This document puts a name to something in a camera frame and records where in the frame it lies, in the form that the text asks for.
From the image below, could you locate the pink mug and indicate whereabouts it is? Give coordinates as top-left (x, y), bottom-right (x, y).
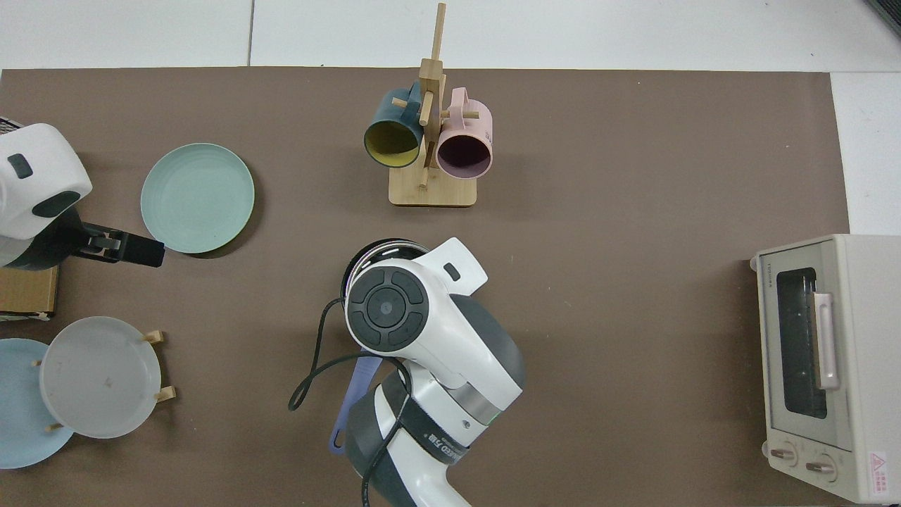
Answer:
top-left (435, 87), bottom-right (493, 180)

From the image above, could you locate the light blue plate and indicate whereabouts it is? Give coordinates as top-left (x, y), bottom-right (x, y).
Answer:
top-left (0, 338), bottom-right (75, 470)

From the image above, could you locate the dark teal mug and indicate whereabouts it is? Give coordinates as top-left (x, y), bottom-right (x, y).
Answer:
top-left (363, 81), bottom-right (427, 168)

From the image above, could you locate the black flat object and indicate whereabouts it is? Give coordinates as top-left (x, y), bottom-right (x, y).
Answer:
top-left (864, 0), bottom-right (901, 37)

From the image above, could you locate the black pot with blue handle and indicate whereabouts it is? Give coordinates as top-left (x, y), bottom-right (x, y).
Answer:
top-left (329, 238), bottom-right (431, 456)

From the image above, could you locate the wooden plate rack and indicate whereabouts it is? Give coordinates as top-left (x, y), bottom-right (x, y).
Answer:
top-left (32, 330), bottom-right (177, 432)

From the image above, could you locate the grey white plate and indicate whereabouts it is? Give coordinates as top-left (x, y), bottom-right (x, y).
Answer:
top-left (39, 316), bottom-right (163, 439)

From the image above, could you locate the pale green plate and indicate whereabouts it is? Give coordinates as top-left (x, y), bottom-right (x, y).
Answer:
top-left (141, 143), bottom-right (256, 254)

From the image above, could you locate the brown table cloth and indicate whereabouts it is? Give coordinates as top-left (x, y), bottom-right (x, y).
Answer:
top-left (0, 67), bottom-right (850, 507)

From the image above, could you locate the wooden cup stand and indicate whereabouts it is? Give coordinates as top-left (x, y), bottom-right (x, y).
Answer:
top-left (389, 2), bottom-right (479, 208)

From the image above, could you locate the glass lid with blue knob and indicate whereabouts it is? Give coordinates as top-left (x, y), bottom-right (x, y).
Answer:
top-left (343, 239), bottom-right (431, 282)

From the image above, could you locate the pale toaster oven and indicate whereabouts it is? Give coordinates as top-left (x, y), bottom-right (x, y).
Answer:
top-left (750, 234), bottom-right (901, 504)

